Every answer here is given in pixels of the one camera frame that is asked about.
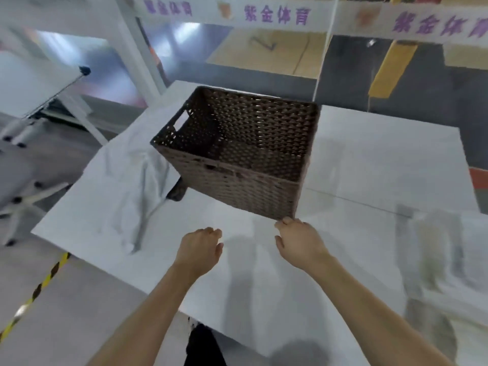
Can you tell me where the red floor object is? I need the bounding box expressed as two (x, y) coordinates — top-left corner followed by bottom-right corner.
(468, 167), (488, 215)

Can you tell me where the white crumpled garment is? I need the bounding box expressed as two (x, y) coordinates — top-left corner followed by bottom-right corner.
(87, 120), (181, 255)

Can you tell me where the white folded cloth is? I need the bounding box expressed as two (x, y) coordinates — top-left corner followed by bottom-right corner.
(396, 205), (488, 366)

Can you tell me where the yellow black hazard tape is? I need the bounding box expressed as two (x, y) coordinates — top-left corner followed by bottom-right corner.
(0, 252), (72, 344)

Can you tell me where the white office chair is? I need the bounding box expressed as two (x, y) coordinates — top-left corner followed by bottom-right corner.
(0, 117), (74, 247)

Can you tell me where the brown wicker basket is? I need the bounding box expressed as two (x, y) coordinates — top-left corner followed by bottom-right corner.
(150, 86), (320, 221)

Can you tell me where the person's black clothing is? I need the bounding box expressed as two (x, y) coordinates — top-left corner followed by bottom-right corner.
(184, 323), (228, 366)

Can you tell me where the person's right hand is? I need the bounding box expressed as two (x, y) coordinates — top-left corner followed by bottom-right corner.
(274, 216), (332, 269)

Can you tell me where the white desk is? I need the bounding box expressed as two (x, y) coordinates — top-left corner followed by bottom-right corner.
(0, 52), (110, 146)

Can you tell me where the person's left hand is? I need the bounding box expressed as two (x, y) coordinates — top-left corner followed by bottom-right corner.
(173, 227), (225, 279)

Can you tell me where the person's right forearm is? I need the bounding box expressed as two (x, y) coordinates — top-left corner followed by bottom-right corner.
(305, 254), (455, 366)

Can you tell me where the thin white pole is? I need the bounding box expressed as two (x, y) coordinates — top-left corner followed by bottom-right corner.
(312, 0), (341, 104)

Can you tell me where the yellow padded post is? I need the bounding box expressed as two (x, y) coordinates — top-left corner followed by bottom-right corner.
(369, 40), (420, 99)

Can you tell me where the person's left forearm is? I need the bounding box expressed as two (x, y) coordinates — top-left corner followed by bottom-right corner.
(87, 262), (200, 366)

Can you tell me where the white banner with purple print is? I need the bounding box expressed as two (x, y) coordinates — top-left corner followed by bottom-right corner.
(129, 0), (337, 33)
(331, 0), (488, 47)

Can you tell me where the black basket caster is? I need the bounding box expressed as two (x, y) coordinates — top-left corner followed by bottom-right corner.
(166, 177), (188, 202)

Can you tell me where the white metal frame post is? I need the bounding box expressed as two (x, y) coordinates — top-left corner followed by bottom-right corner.
(113, 0), (169, 108)

